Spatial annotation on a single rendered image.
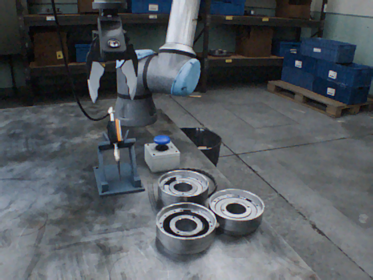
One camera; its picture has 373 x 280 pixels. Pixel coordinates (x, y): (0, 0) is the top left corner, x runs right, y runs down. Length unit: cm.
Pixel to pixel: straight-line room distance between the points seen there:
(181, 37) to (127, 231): 61
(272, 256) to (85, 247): 32
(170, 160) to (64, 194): 26
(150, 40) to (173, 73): 372
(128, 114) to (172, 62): 22
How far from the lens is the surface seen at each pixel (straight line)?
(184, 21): 104
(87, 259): 59
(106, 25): 69
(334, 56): 431
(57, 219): 69
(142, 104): 108
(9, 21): 431
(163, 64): 101
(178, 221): 61
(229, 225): 61
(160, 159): 80
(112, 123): 74
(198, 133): 211
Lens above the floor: 120
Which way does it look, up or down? 24 degrees down
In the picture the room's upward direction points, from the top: 2 degrees clockwise
